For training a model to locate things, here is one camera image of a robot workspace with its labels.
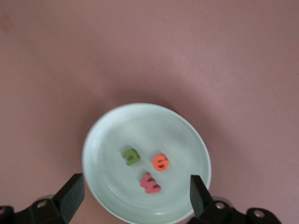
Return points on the pink foam letter w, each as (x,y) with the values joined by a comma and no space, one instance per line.
(150,183)

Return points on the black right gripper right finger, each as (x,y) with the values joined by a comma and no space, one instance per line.
(201,200)

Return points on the green plate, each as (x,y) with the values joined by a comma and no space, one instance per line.
(109,130)

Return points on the orange foam letter e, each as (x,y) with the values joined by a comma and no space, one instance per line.
(160,162)

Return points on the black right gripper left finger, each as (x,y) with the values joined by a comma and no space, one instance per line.
(67,200)

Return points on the green foam letter n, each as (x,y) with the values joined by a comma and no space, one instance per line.
(130,156)

